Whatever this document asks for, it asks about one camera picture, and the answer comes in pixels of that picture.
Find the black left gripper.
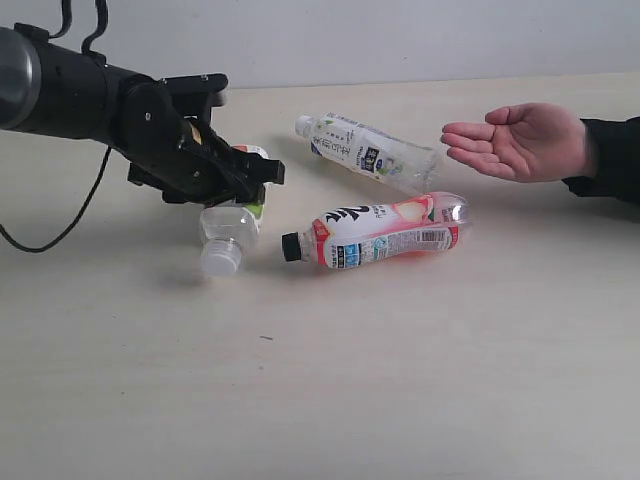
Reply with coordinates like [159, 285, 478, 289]
[119, 81, 285, 206]

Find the white orange green label bottle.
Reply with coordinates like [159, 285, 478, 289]
[198, 143, 274, 279]

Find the clear bottle white blue label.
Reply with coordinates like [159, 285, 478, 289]
[295, 113, 440, 196]

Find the pink bottle black cap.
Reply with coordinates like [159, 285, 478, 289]
[281, 192, 470, 270]

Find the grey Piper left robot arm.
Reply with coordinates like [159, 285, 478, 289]
[1, 24, 285, 206]

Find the person's open hand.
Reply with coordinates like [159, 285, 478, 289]
[441, 103, 597, 183]

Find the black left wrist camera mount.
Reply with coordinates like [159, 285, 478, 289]
[160, 73, 229, 125]

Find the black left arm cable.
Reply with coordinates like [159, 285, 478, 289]
[0, 0, 114, 253]

